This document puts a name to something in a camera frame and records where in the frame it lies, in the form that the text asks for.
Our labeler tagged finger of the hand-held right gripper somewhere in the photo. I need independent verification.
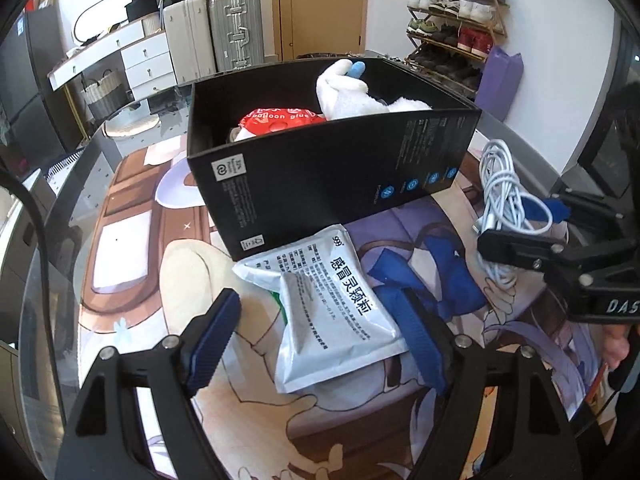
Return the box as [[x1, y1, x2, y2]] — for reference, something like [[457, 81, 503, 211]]
[[542, 189, 628, 228], [476, 229, 628, 273]]

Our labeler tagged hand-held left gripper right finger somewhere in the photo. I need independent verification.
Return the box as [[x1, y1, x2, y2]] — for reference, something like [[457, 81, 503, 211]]
[[395, 287, 584, 480]]

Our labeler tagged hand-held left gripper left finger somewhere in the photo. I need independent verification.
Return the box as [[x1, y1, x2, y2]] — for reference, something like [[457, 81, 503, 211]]
[[55, 287, 243, 480]]

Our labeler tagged white cable bundle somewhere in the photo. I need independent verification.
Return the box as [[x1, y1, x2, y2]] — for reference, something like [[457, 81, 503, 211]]
[[472, 139, 555, 288]]

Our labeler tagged silver medicine packet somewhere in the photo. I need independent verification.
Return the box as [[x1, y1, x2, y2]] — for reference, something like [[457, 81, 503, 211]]
[[232, 223, 407, 356], [274, 271, 410, 394]]

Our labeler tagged black cardboard box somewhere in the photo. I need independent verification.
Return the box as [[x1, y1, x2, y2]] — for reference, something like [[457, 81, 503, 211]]
[[187, 57, 484, 262]]

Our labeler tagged red white glue packet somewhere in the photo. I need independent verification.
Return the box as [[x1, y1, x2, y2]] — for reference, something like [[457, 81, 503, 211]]
[[234, 106, 327, 142]]

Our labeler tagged white plush toy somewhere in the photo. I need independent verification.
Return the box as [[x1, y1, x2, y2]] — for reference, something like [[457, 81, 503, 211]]
[[315, 58, 434, 122]]

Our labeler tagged person's right hand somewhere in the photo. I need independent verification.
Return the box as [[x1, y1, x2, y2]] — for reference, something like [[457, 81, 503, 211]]
[[602, 324, 635, 367]]

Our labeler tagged printed cartoon table mat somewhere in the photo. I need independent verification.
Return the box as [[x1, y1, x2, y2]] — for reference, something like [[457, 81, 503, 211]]
[[75, 125, 623, 480]]

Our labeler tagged purple bag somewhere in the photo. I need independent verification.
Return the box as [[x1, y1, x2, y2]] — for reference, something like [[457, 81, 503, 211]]
[[472, 45, 525, 124]]

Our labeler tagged wooden shoe rack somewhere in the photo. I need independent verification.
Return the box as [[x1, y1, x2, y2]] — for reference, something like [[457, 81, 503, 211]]
[[403, 0, 510, 97]]

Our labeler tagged grey side cabinet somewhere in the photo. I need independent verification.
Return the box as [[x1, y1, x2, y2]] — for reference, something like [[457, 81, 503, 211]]
[[0, 167, 57, 291]]

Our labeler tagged round beige stool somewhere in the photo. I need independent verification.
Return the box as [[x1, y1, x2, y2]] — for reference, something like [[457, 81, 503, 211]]
[[103, 112, 161, 137]]

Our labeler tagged grey white woven basket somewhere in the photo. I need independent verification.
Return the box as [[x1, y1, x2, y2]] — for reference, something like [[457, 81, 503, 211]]
[[79, 69, 132, 120]]

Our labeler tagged row of floor shoes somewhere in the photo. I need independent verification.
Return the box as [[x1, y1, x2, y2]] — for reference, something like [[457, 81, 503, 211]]
[[295, 51, 401, 64]]

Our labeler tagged white dresser with drawers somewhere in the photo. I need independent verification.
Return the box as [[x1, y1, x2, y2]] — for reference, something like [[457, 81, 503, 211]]
[[47, 18, 177, 107]]

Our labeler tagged white suitcase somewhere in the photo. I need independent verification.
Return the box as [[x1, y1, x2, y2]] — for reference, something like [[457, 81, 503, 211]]
[[162, 0, 217, 86]]

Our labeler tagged black refrigerator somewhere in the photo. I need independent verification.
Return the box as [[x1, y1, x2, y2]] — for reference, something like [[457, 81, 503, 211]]
[[0, 7, 69, 162]]

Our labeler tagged tan wooden door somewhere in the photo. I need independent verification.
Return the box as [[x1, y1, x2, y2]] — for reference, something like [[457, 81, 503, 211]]
[[273, 0, 371, 61]]

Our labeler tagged silver suitcase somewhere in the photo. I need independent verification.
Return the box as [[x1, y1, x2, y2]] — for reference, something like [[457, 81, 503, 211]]
[[208, 0, 265, 73]]

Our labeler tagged oval mirror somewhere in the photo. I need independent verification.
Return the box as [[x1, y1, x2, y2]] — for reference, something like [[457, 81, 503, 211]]
[[73, 0, 134, 45]]

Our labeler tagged black cable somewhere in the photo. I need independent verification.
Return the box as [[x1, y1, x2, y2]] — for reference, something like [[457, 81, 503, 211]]
[[0, 170, 52, 321]]

